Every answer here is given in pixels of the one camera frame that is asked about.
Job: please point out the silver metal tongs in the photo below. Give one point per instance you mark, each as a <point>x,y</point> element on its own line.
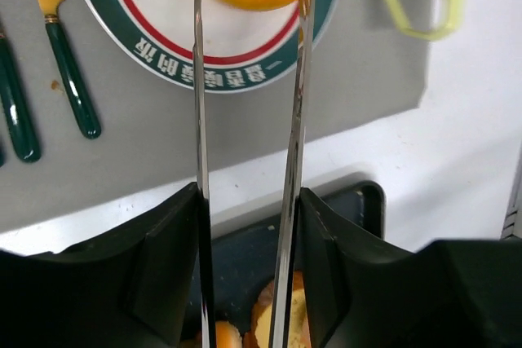
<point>283,281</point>

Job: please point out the white plate with green rim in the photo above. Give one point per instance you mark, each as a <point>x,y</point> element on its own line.
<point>243,50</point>

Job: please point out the aluminium side rail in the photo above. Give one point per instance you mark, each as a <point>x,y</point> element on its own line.
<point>512,223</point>

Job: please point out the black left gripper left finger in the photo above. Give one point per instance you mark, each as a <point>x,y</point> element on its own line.
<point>127,287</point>

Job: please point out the gold knife with green handle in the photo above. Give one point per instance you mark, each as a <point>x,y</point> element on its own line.
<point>79,99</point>

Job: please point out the gold fork with green handle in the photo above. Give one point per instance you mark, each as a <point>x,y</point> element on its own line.
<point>23,135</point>

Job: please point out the small golden bread roll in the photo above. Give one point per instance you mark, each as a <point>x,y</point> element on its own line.
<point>227,335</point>

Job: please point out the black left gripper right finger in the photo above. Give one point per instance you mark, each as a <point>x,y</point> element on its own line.
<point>364,292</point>

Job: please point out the black serving tray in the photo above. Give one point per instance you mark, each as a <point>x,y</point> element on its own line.
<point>244,261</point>

